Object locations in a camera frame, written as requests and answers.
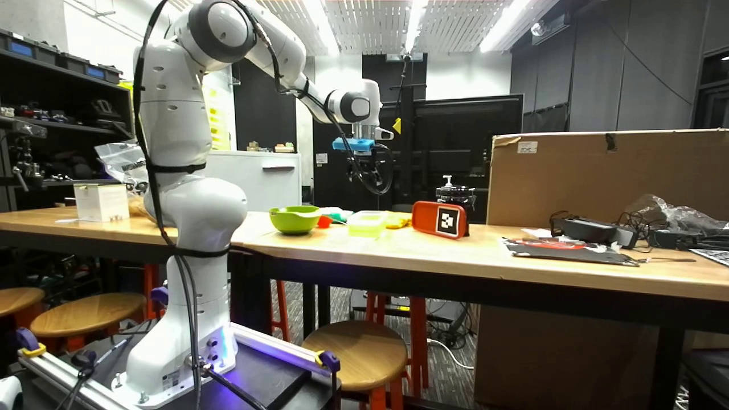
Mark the black headset device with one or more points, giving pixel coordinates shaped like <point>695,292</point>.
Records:
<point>589,229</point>

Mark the small red object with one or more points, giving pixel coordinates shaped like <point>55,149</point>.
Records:
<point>325,222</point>

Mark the yellow triangle sticker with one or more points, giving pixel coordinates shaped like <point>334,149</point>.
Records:
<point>398,126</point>

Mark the clear plastic food container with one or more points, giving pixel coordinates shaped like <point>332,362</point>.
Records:
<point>368,224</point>

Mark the orange box with tag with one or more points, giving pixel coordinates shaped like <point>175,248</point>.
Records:
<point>424,216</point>

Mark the crumpled clear plastic bag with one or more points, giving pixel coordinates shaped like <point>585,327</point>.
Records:
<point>675,216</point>

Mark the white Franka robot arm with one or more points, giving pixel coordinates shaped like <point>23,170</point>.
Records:
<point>196,213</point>

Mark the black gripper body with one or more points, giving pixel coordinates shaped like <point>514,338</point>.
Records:
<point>368,167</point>

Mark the round wooden stool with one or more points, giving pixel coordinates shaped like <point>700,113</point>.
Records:
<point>88,313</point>
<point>14,298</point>
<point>357,353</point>

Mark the small yellow object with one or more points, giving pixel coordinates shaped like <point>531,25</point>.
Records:
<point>399,222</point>

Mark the yellow storage bins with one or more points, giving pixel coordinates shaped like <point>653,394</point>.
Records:
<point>217,115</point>

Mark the orange metal stool frame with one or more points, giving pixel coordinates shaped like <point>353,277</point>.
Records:
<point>417,333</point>

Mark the green bowl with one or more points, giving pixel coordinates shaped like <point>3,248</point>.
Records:
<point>293,219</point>

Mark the clear bag with parts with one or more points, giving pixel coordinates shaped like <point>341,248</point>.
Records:
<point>122,161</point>

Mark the cardboard sheet under table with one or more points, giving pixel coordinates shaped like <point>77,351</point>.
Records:
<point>561,357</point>

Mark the dark magazine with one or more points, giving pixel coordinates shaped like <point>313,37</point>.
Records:
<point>571,248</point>

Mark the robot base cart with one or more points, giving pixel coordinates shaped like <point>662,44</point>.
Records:
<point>265,371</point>

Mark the large black monitor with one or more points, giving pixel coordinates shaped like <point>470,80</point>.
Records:
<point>456,152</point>

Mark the white carton box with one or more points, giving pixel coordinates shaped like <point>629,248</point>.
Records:
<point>103,203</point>

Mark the small teal object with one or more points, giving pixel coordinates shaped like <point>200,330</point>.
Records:
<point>337,219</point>

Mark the purple clamp with yellow band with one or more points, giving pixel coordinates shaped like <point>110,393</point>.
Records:
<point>30,345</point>

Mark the black storage shelf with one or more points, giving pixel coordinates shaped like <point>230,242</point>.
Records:
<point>61,115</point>

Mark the large cardboard box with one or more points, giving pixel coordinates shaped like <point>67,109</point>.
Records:
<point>593,173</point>

